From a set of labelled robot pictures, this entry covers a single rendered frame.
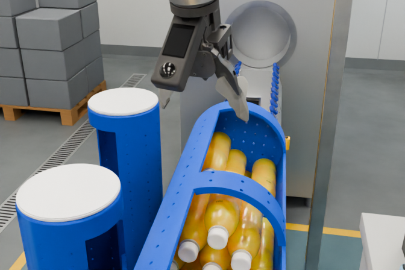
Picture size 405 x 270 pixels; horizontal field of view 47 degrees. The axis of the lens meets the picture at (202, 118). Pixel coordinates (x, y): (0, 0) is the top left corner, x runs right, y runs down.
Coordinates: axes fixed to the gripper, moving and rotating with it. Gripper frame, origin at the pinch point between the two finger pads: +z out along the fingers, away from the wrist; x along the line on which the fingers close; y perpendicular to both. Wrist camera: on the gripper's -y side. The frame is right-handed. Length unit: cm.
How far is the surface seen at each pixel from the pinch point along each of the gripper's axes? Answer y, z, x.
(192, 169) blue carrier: 10.6, 23.6, 9.2
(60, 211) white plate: 3, 40, 44
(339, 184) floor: 185, 192, -7
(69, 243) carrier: -1, 47, 41
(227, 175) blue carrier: 9.2, 21.7, 0.4
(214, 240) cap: -4.4, 25.7, -1.4
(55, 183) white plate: 13, 42, 54
